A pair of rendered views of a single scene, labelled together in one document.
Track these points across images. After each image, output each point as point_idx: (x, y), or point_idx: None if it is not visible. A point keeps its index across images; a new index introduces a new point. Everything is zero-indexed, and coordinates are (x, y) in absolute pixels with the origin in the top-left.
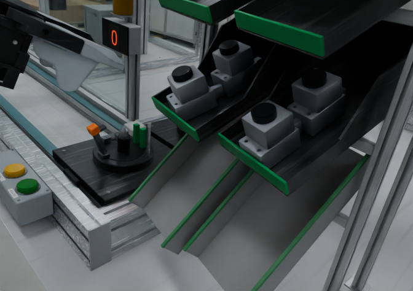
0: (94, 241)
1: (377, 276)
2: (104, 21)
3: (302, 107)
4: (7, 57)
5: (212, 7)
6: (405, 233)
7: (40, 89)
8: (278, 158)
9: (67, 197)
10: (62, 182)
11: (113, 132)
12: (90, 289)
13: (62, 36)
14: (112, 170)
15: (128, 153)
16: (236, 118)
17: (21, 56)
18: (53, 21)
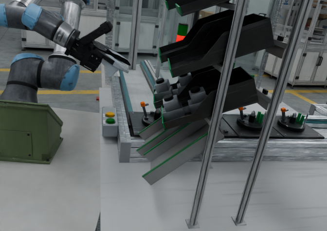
0: (122, 148)
1: (256, 223)
2: None
3: (191, 101)
4: (94, 62)
5: (161, 56)
6: (302, 217)
7: (147, 87)
8: (172, 118)
9: (121, 129)
10: (124, 124)
11: None
12: (114, 167)
13: (107, 58)
14: (146, 125)
15: None
16: None
17: (97, 63)
18: (114, 54)
